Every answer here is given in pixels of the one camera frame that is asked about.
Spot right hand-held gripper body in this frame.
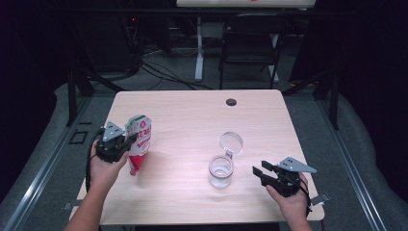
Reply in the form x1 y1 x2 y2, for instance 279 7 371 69
261 157 318 197

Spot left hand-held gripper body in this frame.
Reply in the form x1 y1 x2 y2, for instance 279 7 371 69
95 120 133 165

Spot pink and white plastic bag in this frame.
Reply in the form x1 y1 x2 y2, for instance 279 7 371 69
124 115 153 177

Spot clear glass jar with lid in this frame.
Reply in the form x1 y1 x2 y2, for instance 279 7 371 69
208 131 244 190

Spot person's right hand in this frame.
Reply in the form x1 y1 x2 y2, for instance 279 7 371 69
265 172 311 224

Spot person's left hand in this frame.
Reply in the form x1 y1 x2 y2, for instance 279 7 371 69
89 142 129 193

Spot black metal stand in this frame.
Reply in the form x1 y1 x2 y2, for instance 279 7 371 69
282 68 341 131
64 68 127 127

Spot white desk leg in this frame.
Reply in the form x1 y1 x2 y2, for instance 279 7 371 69
193 16 206 82
269 33 280 84

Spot dark equipment with red light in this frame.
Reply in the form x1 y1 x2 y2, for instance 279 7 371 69
120 13 144 72

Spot black folding chair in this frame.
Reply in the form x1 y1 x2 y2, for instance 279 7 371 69
218 13 292 90

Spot white box under desk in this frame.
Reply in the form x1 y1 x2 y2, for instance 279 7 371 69
201 21 226 40

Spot white background desk top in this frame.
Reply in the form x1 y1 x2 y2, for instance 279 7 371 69
175 0 318 9

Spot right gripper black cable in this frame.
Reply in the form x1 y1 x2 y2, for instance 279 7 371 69
299 178 313 217

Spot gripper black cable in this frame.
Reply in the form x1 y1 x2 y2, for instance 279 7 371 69
299 178 313 217
84 127 106 193

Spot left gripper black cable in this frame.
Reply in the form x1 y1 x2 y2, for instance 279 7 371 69
84 127 106 193

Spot grey metal table bracket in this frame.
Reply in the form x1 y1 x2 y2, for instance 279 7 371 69
309 192 331 207
62 200 82 212

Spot aluminium floor rail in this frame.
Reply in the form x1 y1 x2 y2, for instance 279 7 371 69
2 95 93 231
315 98 388 231

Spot black floor cables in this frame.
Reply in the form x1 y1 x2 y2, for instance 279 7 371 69
139 60 215 91

